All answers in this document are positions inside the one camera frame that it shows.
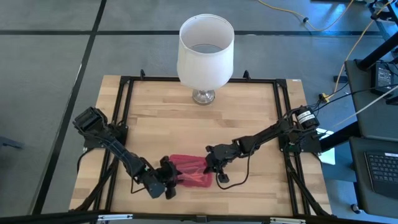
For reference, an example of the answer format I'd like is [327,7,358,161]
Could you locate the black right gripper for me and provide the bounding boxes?
[203,142,242,184]

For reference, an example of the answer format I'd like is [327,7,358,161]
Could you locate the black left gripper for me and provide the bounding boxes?
[143,155,185,200]

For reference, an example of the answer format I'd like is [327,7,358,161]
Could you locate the pink plastic pencil box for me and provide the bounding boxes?
[169,154,214,189]

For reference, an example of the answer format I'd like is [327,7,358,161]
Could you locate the white shade silver table lamp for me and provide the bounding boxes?
[176,13,235,106]

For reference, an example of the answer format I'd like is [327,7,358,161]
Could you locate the black rig crossbar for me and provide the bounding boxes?
[0,210,398,224]

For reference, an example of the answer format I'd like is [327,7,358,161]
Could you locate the black rig support beam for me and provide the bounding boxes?
[319,120,361,153]
[355,29,398,72]

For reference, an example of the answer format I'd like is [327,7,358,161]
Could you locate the grey blue chair leg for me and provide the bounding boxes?
[0,136,25,150]

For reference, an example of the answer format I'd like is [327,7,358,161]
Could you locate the grey laptop black keyboard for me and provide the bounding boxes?
[348,136,398,218]

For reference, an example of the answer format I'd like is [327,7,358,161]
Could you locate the grey side cart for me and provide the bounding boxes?
[344,58,398,142]

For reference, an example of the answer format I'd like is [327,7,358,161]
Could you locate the black power adapter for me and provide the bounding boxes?
[371,63,395,96]

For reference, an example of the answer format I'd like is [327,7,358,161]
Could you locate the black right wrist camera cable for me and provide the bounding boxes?
[215,149,251,190]

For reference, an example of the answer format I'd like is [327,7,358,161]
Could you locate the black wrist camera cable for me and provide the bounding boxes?
[215,149,251,190]
[130,177,147,194]

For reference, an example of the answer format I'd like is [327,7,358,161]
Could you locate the black left wrist camera cable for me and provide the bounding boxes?
[130,177,147,194]

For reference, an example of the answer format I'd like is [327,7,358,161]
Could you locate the silver rig bracket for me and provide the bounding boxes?
[269,217,307,224]
[97,213,134,222]

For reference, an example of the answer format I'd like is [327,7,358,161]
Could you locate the black aluminium table frame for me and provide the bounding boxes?
[74,68,332,218]

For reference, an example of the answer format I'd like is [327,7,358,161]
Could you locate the white cable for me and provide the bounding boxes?
[334,92,398,127]

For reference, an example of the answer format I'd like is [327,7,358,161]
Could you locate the yellow floor cable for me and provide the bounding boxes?
[257,0,355,32]

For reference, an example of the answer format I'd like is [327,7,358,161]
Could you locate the yellow hanging cable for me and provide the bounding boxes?
[318,0,393,103]

